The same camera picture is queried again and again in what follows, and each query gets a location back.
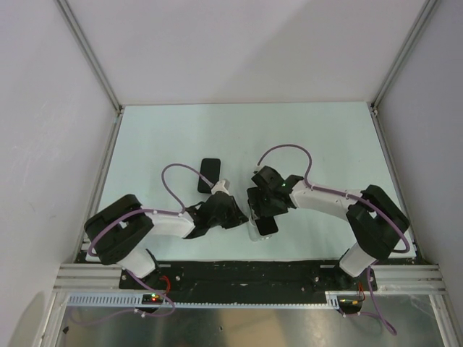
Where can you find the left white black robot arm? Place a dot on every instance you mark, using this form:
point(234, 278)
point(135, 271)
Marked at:
point(117, 233)

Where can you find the right aluminium frame post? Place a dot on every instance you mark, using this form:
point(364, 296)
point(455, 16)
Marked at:
point(408, 45)

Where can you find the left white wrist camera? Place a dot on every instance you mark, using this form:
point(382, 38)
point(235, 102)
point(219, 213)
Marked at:
point(221, 186)

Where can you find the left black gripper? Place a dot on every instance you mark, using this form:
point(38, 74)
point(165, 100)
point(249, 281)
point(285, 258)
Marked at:
point(237, 216)

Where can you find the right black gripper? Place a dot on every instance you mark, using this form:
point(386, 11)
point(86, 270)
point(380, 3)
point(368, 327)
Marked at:
point(255, 195)

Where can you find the slotted cable duct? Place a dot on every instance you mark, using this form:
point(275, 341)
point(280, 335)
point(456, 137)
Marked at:
point(138, 300)

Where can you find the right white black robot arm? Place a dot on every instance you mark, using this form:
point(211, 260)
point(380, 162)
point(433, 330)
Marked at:
point(377, 223)

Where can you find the clear phone case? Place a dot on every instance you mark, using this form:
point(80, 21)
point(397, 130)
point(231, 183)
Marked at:
point(253, 230)

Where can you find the aluminium frame post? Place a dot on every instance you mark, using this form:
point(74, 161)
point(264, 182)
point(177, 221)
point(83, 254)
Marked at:
point(408, 45)
point(83, 43)

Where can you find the left aluminium frame post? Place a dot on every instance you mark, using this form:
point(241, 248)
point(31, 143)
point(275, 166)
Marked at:
point(83, 43)

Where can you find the black smartphone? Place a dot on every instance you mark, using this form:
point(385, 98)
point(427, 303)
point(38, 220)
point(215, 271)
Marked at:
point(209, 168)
point(266, 226)

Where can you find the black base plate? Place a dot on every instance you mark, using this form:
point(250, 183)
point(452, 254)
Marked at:
point(249, 280)

